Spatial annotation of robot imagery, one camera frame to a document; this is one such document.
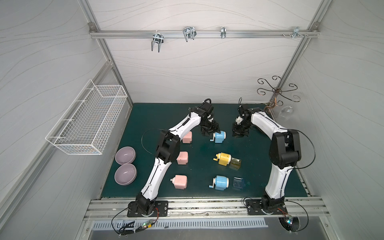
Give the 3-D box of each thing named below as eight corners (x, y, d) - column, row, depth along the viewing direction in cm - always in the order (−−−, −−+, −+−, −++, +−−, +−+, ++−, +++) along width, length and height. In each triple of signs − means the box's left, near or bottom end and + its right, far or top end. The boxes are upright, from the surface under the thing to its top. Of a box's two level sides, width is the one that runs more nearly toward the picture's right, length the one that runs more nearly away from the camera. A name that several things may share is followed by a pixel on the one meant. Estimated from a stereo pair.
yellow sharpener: (213, 165, 89) (214, 160, 84) (213, 157, 93) (214, 152, 87) (229, 165, 89) (231, 160, 84) (228, 157, 93) (230, 152, 87)
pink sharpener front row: (170, 189, 80) (169, 186, 76) (172, 178, 84) (170, 174, 79) (187, 189, 80) (186, 186, 76) (187, 178, 84) (186, 174, 79)
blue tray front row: (233, 187, 82) (233, 186, 81) (233, 177, 86) (234, 176, 84) (243, 189, 82) (244, 188, 80) (243, 179, 85) (244, 178, 84)
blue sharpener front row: (209, 190, 81) (210, 186, 75) (208, 179, 84) (209, 175, 78) (227, 190, 81) (229, 186, 75) (225, 179, 84) (228, 175, 78)
